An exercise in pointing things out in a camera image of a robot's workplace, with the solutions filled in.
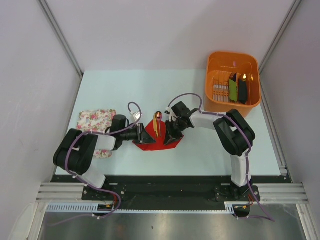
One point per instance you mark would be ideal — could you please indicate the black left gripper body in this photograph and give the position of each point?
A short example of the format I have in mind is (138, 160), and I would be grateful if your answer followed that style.
(131, 134)

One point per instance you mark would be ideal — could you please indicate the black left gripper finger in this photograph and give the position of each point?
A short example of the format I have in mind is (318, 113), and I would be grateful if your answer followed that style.
(140, 133)
(147, 138)

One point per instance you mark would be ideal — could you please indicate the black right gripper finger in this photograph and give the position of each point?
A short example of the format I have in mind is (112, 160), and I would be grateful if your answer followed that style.
(177, 136)
(168, 139)

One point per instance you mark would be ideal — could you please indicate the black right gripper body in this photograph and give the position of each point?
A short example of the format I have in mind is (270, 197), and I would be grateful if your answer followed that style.
(175, 127)

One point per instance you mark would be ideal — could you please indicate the red paper napkin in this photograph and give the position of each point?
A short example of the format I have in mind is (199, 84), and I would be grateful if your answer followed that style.
(159, 140)

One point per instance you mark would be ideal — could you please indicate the rainbow iridescent spoon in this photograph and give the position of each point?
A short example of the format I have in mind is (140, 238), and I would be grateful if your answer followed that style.
(159, 123)

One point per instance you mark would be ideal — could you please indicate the gold knife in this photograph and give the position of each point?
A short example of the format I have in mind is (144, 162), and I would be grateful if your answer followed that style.
(155, 124)

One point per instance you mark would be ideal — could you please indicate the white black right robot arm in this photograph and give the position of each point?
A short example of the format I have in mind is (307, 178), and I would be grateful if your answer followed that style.
(235, 134)

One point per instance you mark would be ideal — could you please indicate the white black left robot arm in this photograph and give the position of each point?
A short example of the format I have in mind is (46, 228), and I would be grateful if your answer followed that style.
(76, 152)

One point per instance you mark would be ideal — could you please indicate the black napkin roll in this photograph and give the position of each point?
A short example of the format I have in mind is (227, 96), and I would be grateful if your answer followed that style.
(242, 91)

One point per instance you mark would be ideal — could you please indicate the floral patterned tray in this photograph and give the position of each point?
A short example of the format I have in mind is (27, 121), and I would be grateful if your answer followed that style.
(97, 121)

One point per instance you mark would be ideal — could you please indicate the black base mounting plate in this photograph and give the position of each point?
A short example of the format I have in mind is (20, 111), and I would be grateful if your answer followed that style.
(179, 193)

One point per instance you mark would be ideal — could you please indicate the orange plastic basket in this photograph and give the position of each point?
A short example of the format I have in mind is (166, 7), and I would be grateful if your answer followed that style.
(225, 65)

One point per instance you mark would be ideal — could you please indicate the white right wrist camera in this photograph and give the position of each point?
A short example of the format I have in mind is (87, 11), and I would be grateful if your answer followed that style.
(171, 116)

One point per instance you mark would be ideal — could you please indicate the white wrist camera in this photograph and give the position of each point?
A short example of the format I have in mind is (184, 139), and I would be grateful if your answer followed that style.
(135, 116)
(171, 116)

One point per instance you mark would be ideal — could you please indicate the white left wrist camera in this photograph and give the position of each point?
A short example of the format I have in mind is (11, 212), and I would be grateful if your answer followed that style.
(135, 116)

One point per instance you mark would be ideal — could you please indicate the white slotted cable duct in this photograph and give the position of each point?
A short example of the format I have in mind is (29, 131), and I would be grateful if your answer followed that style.
(72, 207)

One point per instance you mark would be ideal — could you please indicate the aluminium frame rail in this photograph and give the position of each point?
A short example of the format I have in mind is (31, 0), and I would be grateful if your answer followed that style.
(60, 193)

